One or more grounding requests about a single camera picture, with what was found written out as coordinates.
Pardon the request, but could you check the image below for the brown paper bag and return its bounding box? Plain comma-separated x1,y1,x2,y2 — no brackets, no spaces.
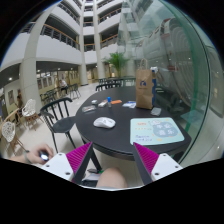
136,59,153,109

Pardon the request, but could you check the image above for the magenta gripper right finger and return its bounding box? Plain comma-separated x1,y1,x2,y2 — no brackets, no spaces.
132,142,184,186

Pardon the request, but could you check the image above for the light green mouse pad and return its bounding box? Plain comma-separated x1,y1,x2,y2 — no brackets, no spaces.
130,117,184,146

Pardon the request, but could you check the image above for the round black table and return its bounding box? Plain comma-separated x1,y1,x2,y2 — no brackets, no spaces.
74,85,193,162

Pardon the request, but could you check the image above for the white computer mouse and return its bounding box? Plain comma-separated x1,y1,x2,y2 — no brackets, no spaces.
93,117,116,129

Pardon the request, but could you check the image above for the white lattice chair left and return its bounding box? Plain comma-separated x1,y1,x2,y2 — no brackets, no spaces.
1,121,25,154

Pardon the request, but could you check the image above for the seated person in white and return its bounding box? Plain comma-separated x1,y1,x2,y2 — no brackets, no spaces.
59,79,68,95

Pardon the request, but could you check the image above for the person's left hand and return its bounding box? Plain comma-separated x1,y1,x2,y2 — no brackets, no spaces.
25,143,54,164

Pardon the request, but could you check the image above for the green potted palm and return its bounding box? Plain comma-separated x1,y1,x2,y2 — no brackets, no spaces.
103,52,128,76

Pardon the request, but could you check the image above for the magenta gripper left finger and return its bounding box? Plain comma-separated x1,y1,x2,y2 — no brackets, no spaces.
41,141,94,185

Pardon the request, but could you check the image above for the small blue-capped bottle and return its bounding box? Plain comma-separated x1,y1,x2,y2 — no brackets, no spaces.
107,97,112,107

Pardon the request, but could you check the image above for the small white box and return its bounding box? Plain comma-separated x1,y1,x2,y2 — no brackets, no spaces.
98,101,107,107

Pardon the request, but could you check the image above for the white blue leaflet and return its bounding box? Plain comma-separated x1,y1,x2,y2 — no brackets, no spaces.
122,101,136,108

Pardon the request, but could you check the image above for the clear plastic packet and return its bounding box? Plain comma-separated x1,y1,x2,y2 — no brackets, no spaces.
82,105,96,113

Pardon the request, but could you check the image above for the white lattice chair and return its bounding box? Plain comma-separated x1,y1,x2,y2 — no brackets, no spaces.
1,121,25,154
22,99,41,127

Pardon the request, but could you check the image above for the grey small pouch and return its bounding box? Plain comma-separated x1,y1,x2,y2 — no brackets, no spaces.
151,107,162,116

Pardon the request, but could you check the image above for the black wooden chair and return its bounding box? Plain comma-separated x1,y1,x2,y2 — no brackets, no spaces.
40,97,76,147

